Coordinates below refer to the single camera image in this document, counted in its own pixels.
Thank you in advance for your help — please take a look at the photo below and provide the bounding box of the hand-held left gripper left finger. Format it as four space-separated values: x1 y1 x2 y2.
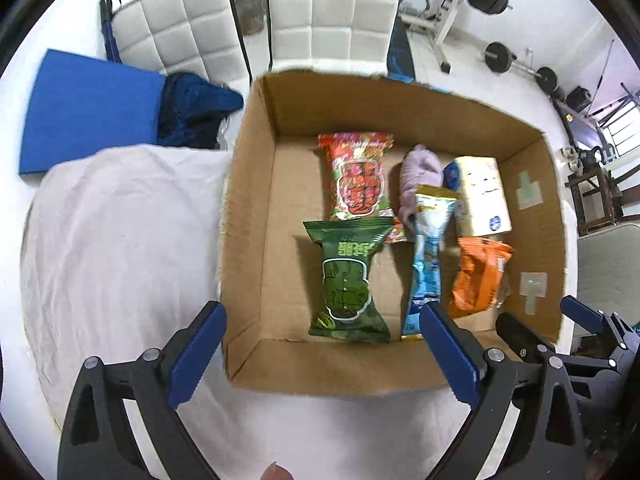
57 300 228 480

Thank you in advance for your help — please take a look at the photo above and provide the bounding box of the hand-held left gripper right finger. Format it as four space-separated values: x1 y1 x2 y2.
420 301 588 480

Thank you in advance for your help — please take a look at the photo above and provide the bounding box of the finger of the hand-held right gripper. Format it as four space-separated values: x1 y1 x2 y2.
560 296 638 361
495 311 558 363

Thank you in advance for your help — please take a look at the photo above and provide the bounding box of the orange snack packet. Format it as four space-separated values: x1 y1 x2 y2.
447 237 514 318

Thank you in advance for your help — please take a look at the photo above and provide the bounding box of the long blue snack packet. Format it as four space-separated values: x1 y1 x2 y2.
401 185 460 341

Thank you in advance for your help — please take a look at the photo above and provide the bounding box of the green snack packet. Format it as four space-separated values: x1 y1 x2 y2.
302 218 394 343

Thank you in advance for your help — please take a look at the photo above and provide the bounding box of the pale yellow tissue pack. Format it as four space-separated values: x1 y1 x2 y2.
442 156 513 237

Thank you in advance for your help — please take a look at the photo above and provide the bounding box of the cardboard box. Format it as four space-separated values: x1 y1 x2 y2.
217 71 568 396

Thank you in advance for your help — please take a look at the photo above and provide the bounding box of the purple cloth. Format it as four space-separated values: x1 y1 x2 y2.
397 144 445 226

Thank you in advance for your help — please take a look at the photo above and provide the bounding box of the red snack packet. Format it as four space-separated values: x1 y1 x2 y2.
317 131 407 244

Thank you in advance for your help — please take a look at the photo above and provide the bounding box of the grey plastic chair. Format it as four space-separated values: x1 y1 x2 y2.
575 225 640 306

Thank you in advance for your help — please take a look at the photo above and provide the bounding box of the brown wooden chair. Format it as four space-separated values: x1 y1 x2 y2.
565 145 631 236

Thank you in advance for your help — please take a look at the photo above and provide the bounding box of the grey cloth table cover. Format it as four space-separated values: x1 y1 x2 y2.
20 144 576 480

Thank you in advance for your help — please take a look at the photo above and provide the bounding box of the window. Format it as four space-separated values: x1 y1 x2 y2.
597 95 640 156

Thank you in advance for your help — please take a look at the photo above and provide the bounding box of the black exercise machine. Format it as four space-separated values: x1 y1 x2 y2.
552 97 591 141

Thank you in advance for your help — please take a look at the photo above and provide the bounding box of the black tripod stand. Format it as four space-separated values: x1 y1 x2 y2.
585 40 640 126

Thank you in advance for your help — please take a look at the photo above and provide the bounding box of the black speaker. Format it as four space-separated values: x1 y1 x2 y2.
567 86 593 113

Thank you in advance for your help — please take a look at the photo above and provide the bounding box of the dark blue garment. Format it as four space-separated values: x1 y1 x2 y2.
156 72 246 150

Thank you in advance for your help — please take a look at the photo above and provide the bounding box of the blue foam mat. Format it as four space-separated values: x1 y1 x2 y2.
19 49 166 177

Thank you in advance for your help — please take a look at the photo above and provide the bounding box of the short barbell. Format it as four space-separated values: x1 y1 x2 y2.
484 41 559 96

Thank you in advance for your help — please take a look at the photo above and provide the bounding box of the black blue weight bench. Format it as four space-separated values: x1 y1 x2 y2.
386 15 417 82

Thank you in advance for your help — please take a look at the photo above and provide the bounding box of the white bench press rack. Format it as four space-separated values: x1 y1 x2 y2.
402 0 481 73

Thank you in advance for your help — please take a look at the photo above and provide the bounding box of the white padded chair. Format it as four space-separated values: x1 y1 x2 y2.
107 0 253 83
264 0 405 76

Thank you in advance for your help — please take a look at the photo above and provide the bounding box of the large clear jar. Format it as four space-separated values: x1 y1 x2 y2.
239 0 266 36

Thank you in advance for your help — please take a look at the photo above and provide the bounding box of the dark tube with strap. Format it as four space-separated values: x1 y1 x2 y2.
99 0 123 63

